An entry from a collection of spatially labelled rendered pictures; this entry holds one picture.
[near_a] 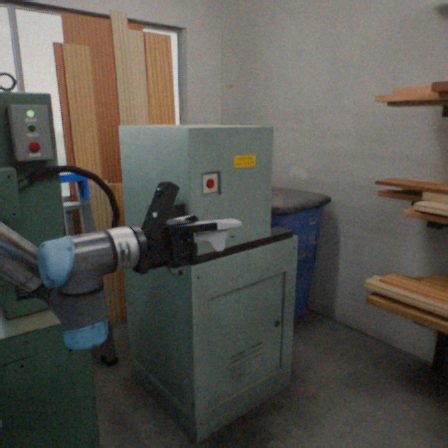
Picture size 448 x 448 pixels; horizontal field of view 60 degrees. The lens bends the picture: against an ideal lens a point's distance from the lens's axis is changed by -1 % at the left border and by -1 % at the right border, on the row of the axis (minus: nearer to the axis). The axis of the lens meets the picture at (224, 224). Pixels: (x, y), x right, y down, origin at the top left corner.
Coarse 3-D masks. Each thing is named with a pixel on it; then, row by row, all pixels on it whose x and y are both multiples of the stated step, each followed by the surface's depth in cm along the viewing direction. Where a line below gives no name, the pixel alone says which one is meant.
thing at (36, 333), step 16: (0, 304) 138; (0, 320) 126; (16, 320) 127; (32, 320) 127; (48, 320) 127; (0, 336) 117; (16, 336) 118; (32, 336) 121; (48, 336) 124; (0, 352) 116; (16, 352) 119; (32, 352) 122
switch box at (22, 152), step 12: (12, 108) 109; (24, 108) 111; (36, 108) 113; (12, 120) 110; (24, 120) 111; (48, 120) 115; (12, 132) 112; (24, 132) 112; (36, 132) 114; (48, 132) 116; (12, 144) 115; (24, 144) 113; (48, 144) 117; (24, 156) 113; (36, 156) 115; (48, 156) 117
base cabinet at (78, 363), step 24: (24, 360) 121; (48, 360) 126; (72, 360) 131; (0, 384) 118; (24, 384) 123; (48, 384) 127; (72, 384) 132; (0, 408) 120; (24, 408) 124; (48, 408) 129; (72, 408) 134; (96, 408) 140; (24, 432) 126; (48, 432) 131; (72, 432) 136; (96, 432) 142
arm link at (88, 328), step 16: (96, 288) 63; (64, 304) 62; (80, 304) 62; (96, 304) 64; (64, 320) 63; (80, 320) 63; (96, 320) 64; (64, 336) 65; (80, 336) 63; (96, 336) 65
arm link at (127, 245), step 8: (112, 232) 65; (120, 232) 66; (128, 232) 66; (120, 240) 65; (128, 240) 65; (136, 240) 66; (120, 248) 64; (128, 248) 65; (136, 248) 66; (120, 256) 64; (128, 256) 66; (136, 256) 66; (120, 264) 65; (128, 264) 66; (136, 264) 68
